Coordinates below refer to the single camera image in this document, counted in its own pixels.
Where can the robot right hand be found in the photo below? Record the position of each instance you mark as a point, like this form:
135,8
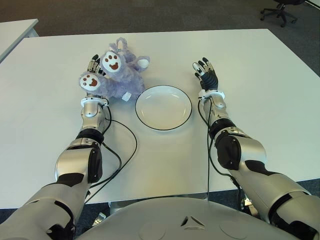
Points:
209,78

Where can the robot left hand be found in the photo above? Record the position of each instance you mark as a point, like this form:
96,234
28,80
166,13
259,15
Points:
93,65

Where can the purple plush rabbit doll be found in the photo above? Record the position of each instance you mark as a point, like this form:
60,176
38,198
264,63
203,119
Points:
125,75

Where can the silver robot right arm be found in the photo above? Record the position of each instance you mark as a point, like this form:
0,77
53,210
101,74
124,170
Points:
252,150

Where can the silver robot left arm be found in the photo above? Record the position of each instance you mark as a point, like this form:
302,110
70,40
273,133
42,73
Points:
72,160

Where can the white plate black rim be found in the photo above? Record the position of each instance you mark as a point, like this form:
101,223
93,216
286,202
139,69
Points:
163,107

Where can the white side desk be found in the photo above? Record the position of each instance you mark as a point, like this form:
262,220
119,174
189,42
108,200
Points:
15,35

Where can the black office chair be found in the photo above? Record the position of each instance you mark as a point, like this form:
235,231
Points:
281,12

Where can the silver robot torso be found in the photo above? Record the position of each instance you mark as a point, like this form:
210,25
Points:
175,220

